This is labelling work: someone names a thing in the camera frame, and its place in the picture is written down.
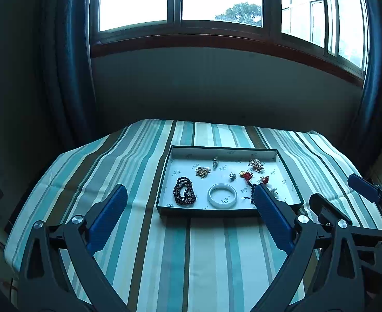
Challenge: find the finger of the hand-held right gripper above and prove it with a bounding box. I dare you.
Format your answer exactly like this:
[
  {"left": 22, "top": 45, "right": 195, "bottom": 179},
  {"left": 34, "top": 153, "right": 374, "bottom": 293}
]
[
  {"left": 309, "top": 193, "right": 382, "bottom": 239},
  {"left": 347, "top": 173, "right": 382, "bottom": 204}
]

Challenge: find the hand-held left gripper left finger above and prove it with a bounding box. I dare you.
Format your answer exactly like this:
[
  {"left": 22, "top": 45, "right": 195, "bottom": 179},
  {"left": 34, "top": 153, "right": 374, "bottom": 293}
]
[{"left": 17, "top": 184, "right": 130, "bottom": 312}]

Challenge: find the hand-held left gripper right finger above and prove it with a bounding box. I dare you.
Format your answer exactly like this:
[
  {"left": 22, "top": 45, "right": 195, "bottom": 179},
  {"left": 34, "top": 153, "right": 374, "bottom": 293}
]
[{"left": 247, "top": 184, "right": 365, "bottom": 312}]

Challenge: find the large round rhinestone brooch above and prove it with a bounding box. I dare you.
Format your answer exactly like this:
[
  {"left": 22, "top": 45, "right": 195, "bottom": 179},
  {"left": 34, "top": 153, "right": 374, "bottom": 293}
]
[{"left": 247, "top": 158, "right": 264, "bottom": 173}]

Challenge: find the dark bead bracelet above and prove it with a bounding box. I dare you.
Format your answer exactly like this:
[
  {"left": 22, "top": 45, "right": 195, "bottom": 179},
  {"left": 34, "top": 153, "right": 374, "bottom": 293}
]
[{"left": 173, "top": 176, "right": 198, "bottom": 207}]

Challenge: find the white lined shallow box tray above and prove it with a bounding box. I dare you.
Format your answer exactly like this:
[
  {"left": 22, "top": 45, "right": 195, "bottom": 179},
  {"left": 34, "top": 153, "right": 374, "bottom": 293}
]
[{"left": 155, "top": 145, "right": 305, "bottom": 218}]

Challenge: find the white jade bangle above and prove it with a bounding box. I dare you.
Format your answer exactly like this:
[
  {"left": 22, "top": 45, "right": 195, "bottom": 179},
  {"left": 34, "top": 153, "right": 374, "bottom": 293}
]
[{"left": 208, "top": 184, "right": 238, "bottom": 209}]

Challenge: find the striped tablecloth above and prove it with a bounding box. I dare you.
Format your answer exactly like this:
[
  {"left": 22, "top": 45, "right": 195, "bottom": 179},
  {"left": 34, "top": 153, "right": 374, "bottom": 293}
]
[{"left": 3, "top": 119, "right": 382, "bottom": 312}]

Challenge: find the dark blue curtain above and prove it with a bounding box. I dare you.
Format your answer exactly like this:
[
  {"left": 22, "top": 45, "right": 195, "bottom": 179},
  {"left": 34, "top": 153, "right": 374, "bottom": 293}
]
[
  {"left": 350, "top": 0, "right": 382, "bottom": 176},
  {"left": 42, "top": 0, "right": 97, "bottom": 147}
]

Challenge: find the window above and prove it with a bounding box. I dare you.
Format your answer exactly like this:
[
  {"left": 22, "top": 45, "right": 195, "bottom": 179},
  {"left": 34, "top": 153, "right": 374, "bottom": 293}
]
[{"left": 89, "top": 0, "right": 371, "bottom": 82}]

